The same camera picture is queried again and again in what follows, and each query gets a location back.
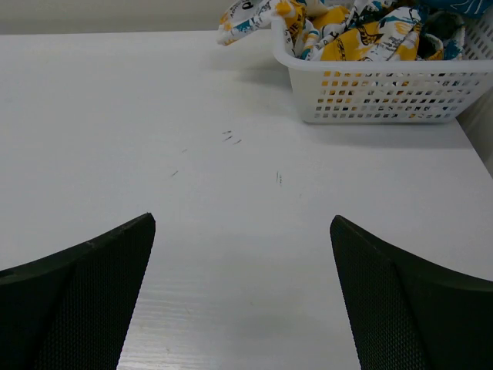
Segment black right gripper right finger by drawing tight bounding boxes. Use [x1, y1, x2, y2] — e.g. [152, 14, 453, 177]
[330, 215, 492, 369]

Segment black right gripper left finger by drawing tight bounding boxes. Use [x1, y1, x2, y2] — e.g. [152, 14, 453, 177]
[1, 213, 156, 369]

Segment printed yellow teal white shorts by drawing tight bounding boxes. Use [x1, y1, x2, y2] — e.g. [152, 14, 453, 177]
[216, 0, 493, 62]

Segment white plastic laundry basket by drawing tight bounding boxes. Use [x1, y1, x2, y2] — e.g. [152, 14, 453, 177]
[271, 11, 492, 124]

